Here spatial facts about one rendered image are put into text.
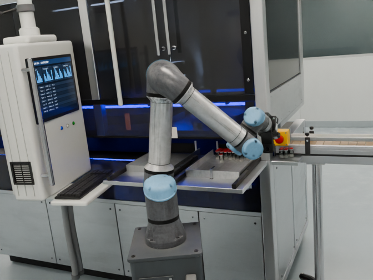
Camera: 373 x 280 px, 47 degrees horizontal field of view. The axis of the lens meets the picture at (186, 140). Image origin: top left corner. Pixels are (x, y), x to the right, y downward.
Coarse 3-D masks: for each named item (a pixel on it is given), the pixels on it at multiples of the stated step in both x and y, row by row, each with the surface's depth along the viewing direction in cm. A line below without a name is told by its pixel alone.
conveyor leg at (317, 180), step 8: (312, 168) 216; (320, 168) 214; (312, 176) 217; (320, 176) 215; (312, 184) 218; (320, 184) 216; (312, 192) 219; (320, 192) 217; (312, 200) 221; (320, 200) 218; (320, 208) 219; (320, 216) 220; (320, 224) 221; (320, 232) 222; (320, 240) 223; (320, 248) 224; (320, 256) 225; (320, 264) 226; (320, 272) 227
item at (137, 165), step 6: (198, 150) 230; (144, 156) 228; (174, 156) 232; (180, 156) 231; (186, 156) 230; (192, 156) 222; (132, 162) 217; (138, 162) 223; (144, 162) 226; (174, 162) 221; (180, 162) 210; (132, 168) 212; (138, 168) 210; (174, 168) 204
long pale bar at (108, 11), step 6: (108, 0) 216; (108, 6) 216; (108, 12) 217; (108, 18) 217; (108, 24) 218; (108, 30) 220; (114, 42) 221; (114, 48) 221; (114, 54) 222; (114, 60) 222; (114, 66) 223; (114, 72) 224; (120, 90) 227; (120, 96) 227; (126, 96) 233; (120, 102) 228
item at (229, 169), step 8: (200, 160) 211; (208, 160) 219; (216, 160) 217; (224, 160) 216; (232, 160) 215; (192, 168) 202; (200, 168) 206; (208, 168) 205; (216, 168) 204; (224, 168) 203; (232, 168) 201; (240, 168) 200; (192, 176) 196; (200, 176) 194; (208, 176) 192; (216, 176) 190; (224, 176) 189; (232, 176) 187
